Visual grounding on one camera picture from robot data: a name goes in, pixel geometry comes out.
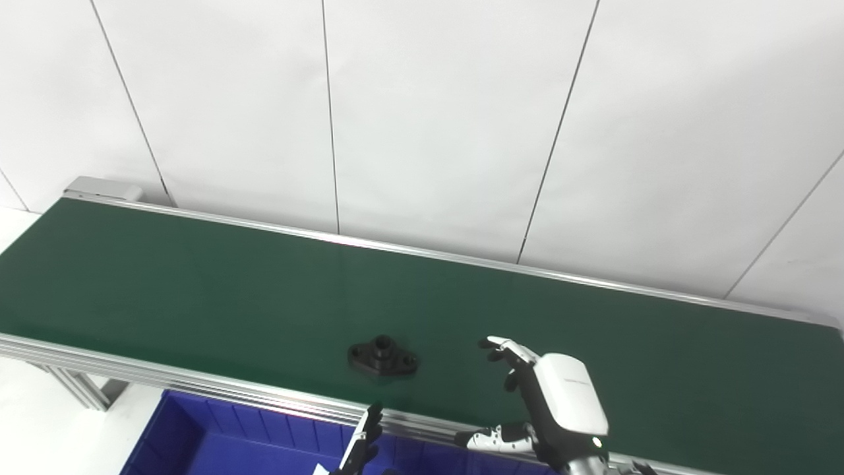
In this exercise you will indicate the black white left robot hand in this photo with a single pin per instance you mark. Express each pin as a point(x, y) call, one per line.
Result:
point(362, 452)

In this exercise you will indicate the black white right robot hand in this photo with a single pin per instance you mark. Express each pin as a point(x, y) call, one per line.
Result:
point(567, 402)

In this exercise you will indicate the black flange part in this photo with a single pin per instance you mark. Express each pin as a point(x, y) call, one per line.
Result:
point(382, 359)

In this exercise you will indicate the blue plastic bin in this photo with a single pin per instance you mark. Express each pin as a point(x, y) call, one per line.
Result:
point(508, 466)
point(217, 448)

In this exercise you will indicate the green conveyor belt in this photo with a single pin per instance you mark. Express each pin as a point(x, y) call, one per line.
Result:
point(217, 389)
point(264, 297)

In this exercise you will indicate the aluminium conveyor leg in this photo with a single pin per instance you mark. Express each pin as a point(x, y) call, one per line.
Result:
point(82, 389)

